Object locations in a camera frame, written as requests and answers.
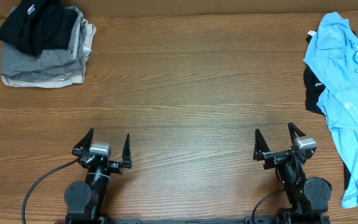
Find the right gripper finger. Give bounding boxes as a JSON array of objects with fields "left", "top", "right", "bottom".
[
  {"left": 253, "top": 129, "right": 271, "bottom": 161},
  {"left": 288, "top": 122, "right": 306, "bottom": 145}
]

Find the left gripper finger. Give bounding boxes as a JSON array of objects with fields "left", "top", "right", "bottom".
[
  {"left": 71, "top": 128, "right": 94, "bottom": 156},
  {"left": 122, "top": 134, "right": 132, "bottom": 169}
]

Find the light blue t-shirt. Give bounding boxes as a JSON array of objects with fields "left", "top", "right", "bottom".
[{"left": 303, "top": 12, "right": 358, "bottom": 208}]

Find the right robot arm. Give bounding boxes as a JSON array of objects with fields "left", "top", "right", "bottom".
[{"left": 250, "top": 122, "right": 332, "bottom": 224}]

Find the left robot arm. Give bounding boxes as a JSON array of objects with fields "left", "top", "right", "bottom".
[{"left": 64, "top": 128, "right": 132, "bottom": 224}]

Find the black unfolded garment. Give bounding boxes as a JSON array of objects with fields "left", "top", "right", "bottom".
[{"left": 303, "top": 30, "right": 351, "bottom": 191}]

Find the grey folded garment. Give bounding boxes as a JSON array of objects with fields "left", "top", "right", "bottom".
[{"left": 1, "top": 6, "right": 85, "bottom": 82}]

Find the beige folded garment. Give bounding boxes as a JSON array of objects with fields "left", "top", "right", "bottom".
[{"left": 1, "top": 19, "right": 96, "bottom": 88}]

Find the black folded garment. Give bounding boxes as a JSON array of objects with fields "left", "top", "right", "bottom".
[{"left": 0, "top": 0, "right": 78, "bottom": 56}]

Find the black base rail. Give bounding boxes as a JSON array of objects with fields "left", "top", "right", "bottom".
[{"left": 54, "top": 214, "right": 332, "bottom": 224}]

